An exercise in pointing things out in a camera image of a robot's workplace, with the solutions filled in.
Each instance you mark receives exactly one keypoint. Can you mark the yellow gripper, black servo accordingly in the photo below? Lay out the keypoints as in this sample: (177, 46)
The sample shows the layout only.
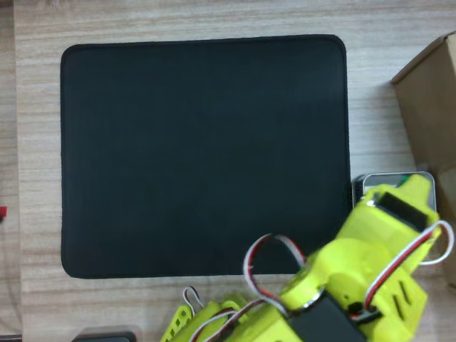
(402, 209)

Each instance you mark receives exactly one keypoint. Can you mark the green cube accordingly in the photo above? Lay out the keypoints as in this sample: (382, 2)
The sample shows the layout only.
(405, 179)

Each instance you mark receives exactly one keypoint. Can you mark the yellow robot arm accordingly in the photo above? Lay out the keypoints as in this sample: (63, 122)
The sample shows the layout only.
(320, 285)

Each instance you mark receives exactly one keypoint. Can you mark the square metal tin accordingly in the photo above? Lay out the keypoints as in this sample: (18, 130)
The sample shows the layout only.
(377, 180)

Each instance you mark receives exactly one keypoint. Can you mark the brown cardboard box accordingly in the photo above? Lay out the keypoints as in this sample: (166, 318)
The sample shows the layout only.
(431, 107)

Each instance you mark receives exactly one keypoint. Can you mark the black rectangular mouse mat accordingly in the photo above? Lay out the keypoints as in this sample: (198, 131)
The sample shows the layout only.
(199, 142)

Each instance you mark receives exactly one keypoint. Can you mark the black plastic case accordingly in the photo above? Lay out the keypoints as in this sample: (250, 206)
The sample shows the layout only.
(103, 335)

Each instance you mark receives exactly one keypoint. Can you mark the small red object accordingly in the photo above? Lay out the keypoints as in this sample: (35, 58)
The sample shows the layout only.
(3, 213)

